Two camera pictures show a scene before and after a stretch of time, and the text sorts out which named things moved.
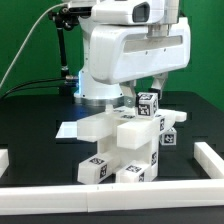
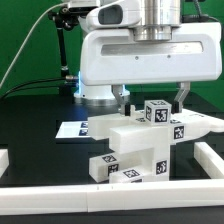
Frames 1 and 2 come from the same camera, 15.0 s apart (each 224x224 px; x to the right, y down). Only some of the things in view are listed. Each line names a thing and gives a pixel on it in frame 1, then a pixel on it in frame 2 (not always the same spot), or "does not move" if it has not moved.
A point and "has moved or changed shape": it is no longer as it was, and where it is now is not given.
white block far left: x=4 y=160 does not move
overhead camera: x=77 y=11 does not move
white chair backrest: x=130 y=130 has moved or changed shape
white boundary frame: x=106 y=197 does not move
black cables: x=45 y=87 does not move
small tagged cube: x=146 y=105 to x=157 y=111
